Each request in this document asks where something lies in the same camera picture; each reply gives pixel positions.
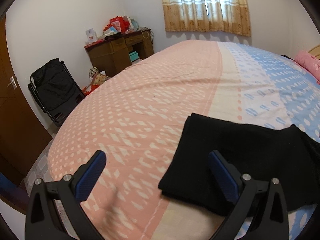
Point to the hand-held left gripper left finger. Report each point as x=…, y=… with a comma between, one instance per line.
x=91, y=177

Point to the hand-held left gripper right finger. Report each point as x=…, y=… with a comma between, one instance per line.
x=222, y=177

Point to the black pants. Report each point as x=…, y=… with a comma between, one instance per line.
x=250, y=150

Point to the brown wooden door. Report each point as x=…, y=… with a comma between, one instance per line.
x=15, y=130

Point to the bed with pink-blue sheet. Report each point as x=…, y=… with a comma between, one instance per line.
x=150, y=105

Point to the black folding chair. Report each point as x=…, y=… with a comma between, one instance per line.
x=55, y=87

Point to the floral bag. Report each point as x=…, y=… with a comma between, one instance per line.
x=98, y=78

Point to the brown wooden desk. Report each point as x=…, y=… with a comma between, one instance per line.
x=105, y=57

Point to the teal box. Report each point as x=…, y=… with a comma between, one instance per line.
x=133, y=56

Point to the flat red box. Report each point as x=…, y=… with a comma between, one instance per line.
x=93, y=44

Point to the white box with red print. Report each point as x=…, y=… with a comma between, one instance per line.
x=91, y=35

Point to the pink floral pillow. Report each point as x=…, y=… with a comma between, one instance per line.
x=310, y=62

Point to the blue and white box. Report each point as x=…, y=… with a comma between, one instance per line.
x=110, y=30

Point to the red gift bag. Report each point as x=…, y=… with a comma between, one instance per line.
x=118, y=23

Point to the cream and wood headboard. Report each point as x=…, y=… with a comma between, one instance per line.
x=316, y=51

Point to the yellow and white window curtain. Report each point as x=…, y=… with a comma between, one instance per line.
x=200, y=10

